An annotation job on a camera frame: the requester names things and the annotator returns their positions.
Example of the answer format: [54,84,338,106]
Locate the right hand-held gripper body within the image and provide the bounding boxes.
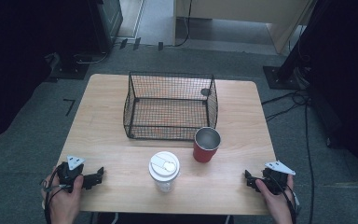
[262,160,296,196]

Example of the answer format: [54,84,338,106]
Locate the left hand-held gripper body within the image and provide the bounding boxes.
[57,155,88,193]

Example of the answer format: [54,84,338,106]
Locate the red cup with metal inside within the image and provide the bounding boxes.
[192,126,222,164]

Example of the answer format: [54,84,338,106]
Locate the black wire mesh basket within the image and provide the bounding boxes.
[122,71,219,141]

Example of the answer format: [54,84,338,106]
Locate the person's right hand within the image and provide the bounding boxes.
[255,174,296,224]

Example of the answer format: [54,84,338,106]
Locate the person's left hand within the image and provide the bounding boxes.
[41,166,85,224]

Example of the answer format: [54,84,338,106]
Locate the person's dark trousers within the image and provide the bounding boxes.
[90,212,235,224]

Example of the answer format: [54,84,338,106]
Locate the black flat stand base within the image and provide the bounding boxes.
[48,53,90,80]

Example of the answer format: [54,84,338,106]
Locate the black stand with square base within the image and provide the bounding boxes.
[262,0,321,91]

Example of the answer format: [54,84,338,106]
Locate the dark curtain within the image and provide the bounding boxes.
[0,0,98,147]
[292,0,358,188]

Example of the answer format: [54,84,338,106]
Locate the black cabinet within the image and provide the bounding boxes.
[87,0,124,54]

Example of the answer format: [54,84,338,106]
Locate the beige wooden furniture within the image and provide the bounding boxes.
[172,0,319,56]

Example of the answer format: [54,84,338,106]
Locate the right hand-held gripper black cable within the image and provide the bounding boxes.
[268,174,302,224]

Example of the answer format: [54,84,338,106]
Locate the hand-held gripper black cable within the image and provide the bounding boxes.
[40,172,65,224]
[268,174,302,224]

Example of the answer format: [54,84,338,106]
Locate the long black floor cable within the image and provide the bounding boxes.
[303,102,316,224]

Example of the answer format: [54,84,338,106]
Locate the left hand-held gripper black cable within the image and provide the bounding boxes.
[40,172,65,224]

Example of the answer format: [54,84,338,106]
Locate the black looped floor cables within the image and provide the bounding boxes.
[260,89,310,123]

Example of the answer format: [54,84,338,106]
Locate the light cable on floor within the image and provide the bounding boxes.
[74,49,110,65]

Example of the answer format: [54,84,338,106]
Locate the black hanging cable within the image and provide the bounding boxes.
[173,0,194,49]

